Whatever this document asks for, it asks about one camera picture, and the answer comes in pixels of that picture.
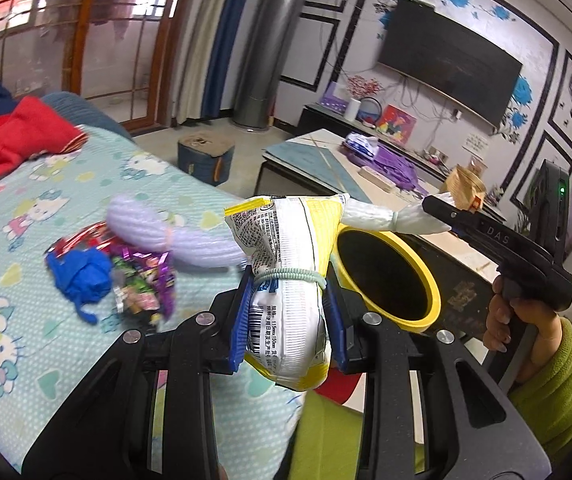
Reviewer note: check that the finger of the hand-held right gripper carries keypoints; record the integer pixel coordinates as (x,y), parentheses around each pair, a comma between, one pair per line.
(448,207)

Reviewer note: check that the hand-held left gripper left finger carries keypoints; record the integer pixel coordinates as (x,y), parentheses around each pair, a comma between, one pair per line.
(243,320)

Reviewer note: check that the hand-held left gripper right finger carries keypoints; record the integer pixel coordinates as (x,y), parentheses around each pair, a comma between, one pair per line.
(338,330)

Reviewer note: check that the yellow trash bin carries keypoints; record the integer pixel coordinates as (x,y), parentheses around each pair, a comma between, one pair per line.
(428,272)

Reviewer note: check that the white and yellow snack bag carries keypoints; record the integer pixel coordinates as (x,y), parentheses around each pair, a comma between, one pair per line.
(286,240)

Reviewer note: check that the person's right forearm green sleeve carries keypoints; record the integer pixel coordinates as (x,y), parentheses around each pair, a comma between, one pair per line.
(560,385)

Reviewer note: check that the person's right hand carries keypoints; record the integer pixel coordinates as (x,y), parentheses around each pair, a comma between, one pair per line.
(530,315)

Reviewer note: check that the brown paper bag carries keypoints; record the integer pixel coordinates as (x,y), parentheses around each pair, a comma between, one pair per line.
(463,185)

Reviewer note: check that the red cloth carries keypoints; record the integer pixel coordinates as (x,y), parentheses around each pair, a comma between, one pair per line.
(341,390)

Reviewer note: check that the purple cloth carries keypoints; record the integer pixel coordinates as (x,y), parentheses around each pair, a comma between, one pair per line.
(395,170)

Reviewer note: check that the white power strip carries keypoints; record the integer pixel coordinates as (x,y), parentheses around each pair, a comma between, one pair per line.
(376,178)

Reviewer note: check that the colourful painting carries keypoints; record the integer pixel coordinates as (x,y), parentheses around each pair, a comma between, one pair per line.
(395,124)

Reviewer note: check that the blue white tissue pack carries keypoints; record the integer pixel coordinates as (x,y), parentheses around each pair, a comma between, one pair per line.
(360,146)

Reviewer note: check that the purple colourful candy wrapper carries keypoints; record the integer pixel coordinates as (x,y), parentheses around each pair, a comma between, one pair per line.
(141,285)

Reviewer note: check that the lime green cloth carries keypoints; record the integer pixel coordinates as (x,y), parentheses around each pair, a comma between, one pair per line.
(326,440)

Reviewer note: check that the round framed ornament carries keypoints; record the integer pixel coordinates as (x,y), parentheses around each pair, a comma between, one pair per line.
(369,115)

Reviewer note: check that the white cup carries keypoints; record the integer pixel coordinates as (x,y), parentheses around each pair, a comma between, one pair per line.
(351,109)

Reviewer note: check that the marble top coffee table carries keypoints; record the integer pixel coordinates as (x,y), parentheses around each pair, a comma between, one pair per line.
(306,152)

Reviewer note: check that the purple box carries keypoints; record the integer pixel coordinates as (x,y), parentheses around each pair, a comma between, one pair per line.
(335,99)

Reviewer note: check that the black television stand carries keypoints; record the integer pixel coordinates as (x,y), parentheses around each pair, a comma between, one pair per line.
(316,117)

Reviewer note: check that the blue storage stool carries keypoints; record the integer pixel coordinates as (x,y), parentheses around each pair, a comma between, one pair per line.
(206,160)

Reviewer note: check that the blue crumpled cloth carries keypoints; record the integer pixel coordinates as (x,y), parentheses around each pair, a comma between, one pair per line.
(81,275)

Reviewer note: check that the silver tower air conditioner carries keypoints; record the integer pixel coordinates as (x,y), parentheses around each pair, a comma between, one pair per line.
(271,50)

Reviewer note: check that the beige curtain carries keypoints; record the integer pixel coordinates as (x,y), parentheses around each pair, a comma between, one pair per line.
(201,35)

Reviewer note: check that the red garment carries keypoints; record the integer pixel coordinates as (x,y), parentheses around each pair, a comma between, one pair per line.
(11,140)

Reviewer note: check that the wooden framed glass door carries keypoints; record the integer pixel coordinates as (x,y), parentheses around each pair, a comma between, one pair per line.
(91,35)

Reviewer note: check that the wall mounted television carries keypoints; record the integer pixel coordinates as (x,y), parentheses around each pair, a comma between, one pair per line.
(445,60)

